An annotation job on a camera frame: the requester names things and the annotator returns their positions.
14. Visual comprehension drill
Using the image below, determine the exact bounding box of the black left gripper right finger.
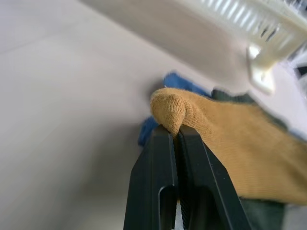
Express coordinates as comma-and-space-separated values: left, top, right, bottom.
177, 125, 253, 230

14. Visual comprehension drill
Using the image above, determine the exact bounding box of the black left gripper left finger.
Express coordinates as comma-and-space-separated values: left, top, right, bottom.
124, 125, 179, 230

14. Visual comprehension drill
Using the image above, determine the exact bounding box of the mustard yellow knit sock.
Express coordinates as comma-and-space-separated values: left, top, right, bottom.
150, 87, 307, 206

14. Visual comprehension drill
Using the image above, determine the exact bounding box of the dark green sock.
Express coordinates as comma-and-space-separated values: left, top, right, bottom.
211, 89, 297, 230

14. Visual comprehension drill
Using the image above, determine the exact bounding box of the blue sock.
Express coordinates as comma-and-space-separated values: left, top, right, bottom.
138, 69, 212, 147

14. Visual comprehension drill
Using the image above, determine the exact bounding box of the white slatted plastic basket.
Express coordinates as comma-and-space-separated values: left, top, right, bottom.
79, 0, 307, 96

